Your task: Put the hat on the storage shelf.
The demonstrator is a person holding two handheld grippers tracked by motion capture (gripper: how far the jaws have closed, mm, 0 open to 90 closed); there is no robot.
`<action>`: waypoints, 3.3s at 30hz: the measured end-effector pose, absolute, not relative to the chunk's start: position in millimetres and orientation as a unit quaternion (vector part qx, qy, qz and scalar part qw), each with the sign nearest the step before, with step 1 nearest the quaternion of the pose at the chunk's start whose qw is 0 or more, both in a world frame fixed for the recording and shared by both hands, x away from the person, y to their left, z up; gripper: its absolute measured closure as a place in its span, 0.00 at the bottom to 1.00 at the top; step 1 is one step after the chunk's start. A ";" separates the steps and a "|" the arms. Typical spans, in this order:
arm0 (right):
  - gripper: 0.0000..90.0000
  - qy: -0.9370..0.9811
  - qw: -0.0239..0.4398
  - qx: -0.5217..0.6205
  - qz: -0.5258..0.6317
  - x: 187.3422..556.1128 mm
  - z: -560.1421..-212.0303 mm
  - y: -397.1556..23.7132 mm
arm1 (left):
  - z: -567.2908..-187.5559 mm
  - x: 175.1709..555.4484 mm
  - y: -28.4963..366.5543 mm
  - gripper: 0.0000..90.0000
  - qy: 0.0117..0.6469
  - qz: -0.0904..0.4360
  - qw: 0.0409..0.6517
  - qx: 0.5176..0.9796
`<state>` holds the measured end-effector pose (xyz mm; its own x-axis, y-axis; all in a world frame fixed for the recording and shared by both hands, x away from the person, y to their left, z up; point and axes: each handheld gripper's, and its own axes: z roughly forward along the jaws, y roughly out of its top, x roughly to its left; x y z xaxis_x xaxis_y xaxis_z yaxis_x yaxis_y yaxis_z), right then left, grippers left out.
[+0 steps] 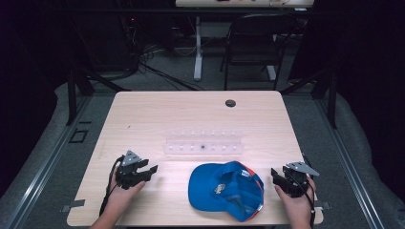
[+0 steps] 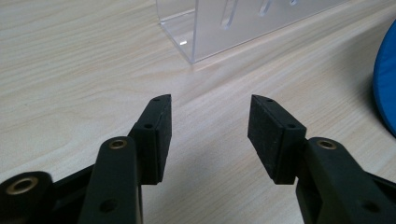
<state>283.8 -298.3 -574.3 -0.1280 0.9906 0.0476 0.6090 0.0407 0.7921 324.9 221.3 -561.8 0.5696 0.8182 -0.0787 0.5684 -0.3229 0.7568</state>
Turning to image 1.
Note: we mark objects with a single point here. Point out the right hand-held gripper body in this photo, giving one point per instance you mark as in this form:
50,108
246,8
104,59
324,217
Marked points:
297,179

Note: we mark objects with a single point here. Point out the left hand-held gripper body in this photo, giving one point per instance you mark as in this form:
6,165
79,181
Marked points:
129,173

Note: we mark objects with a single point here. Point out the blue baseball cap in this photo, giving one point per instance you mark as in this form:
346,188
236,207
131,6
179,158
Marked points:
223,191

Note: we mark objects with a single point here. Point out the person's left hand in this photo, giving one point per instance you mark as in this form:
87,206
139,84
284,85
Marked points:
125,195

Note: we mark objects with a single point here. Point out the person's right hand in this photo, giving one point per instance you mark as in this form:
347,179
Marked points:
297,205

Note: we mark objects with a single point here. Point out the grey tape strip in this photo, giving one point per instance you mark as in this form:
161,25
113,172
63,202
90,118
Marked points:
73,205
323,205

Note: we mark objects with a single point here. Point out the clear acrylic rack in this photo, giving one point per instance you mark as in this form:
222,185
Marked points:
203,143

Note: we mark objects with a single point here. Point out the black tape square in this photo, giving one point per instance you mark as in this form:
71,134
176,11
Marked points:
78,136

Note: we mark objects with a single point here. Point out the black table grommet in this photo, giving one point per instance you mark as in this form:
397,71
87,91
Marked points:
230,103

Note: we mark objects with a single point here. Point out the black metal stand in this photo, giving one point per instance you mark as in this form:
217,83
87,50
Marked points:
76,86
328,92

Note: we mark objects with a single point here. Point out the white desk with legs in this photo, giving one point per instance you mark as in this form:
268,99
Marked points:
198,47

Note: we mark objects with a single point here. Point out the black folding chair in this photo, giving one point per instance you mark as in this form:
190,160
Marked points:
254,41

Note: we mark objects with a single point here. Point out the aluminium floor rail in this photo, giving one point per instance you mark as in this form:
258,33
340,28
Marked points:
350,165
41,171

